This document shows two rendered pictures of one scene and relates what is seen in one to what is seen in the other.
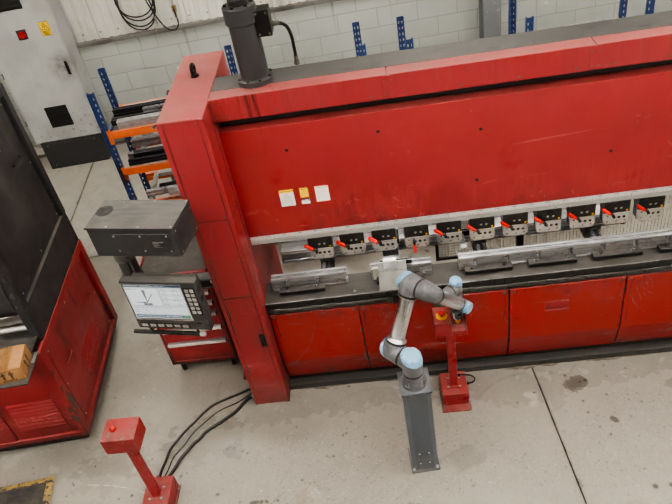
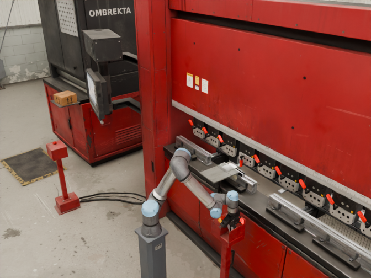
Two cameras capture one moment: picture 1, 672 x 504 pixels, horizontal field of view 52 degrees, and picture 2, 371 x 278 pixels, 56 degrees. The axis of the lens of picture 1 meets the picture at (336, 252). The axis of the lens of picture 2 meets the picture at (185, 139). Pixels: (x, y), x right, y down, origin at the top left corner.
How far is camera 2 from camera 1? 2.75 m
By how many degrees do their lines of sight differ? 42
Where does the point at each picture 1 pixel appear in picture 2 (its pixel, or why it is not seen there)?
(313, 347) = (177, 195)
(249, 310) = (150, 140)
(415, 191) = (252, 114)
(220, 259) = (144, 96)
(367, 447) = not seen: hidden behind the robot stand
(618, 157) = not seen: outside the picture
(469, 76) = (303, 18)
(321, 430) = not seen: hidden behind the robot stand
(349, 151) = (222, 59)
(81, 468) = (75, 174)
